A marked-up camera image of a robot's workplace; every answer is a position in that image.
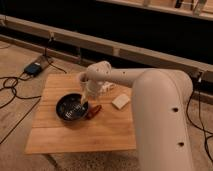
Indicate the red brown small object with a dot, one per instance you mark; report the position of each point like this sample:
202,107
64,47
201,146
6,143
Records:
93,112

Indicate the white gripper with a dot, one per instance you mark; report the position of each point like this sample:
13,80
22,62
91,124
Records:
89,87

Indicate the wooden table board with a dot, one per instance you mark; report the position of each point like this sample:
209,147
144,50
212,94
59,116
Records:
109,130

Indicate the white rectangular block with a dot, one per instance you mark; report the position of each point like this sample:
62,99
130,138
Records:
120,101

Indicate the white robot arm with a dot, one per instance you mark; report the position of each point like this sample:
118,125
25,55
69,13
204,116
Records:
158,98

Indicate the small white object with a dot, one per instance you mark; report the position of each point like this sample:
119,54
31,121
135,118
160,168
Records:
107,87

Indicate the dark ceramic bowl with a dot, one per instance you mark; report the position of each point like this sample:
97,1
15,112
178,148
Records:
69,107

